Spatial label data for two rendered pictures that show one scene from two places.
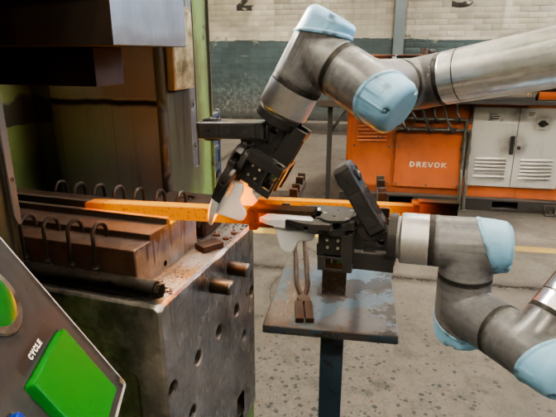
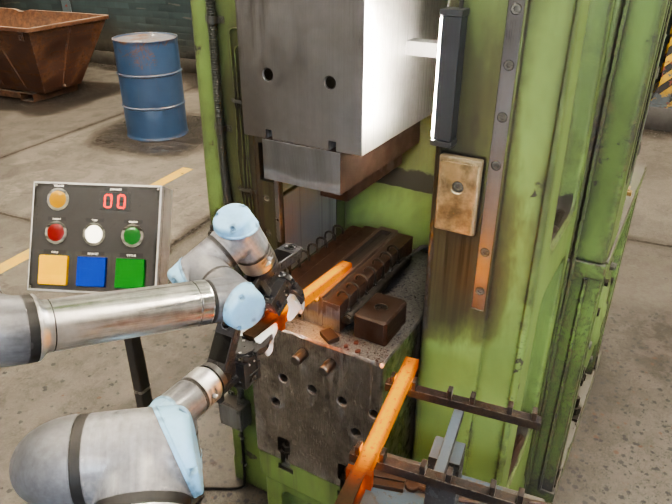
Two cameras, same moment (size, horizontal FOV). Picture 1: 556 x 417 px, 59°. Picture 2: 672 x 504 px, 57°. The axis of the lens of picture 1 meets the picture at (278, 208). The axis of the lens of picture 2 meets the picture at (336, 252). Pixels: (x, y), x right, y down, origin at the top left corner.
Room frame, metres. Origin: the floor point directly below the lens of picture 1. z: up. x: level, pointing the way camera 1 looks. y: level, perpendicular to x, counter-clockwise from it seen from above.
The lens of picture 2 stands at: (1.12, -1.04, 1.78)
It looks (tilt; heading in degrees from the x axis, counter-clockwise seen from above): 28 degrees down; 102
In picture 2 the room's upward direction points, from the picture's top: straight up
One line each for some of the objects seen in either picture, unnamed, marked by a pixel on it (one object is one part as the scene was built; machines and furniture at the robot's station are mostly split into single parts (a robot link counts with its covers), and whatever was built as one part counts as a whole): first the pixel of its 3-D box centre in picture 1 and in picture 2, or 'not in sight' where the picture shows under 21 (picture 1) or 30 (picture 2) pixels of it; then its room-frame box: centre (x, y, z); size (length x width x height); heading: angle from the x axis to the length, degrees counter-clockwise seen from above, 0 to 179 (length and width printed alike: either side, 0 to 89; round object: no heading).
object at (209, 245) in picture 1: (209, 245); (329, 335); (0.84, 0.13, 0.92); 0.04 x 0.03 x 0.01; 131
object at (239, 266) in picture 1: (238, 269); (327, 367); (0.85, 0.07, 0.87); 0.04 x 0.03 x 0.03; 72
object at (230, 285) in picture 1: (222, 286); (299, 357); (0.78, 0.10, 0.87); 0.04 x 0.03 x 0.03; 72
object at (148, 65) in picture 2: not in sight; (151, 86); (-1.82, 4.26, 0.44); 0.59 x 0.59 x 0.88
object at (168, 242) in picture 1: (65, 228); (346, 269); (0.83, 0.38, 0.96); 0.42 x 0.20 x 0.09; 72
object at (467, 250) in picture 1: (468, 245); (173, 413); (0.65, -0.27, 1.00); 0.11 x 0.08 x 0.09; 72
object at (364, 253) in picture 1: (357, 237); (229, 368); (0.70, -0.12, 0.99); 0.12 x 0.08 x 0.09; 72
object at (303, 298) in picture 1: (301, 266); (505, 502); (1.27, -0.07, 0.69); 0.60 x 0.04 x 0.01; 179
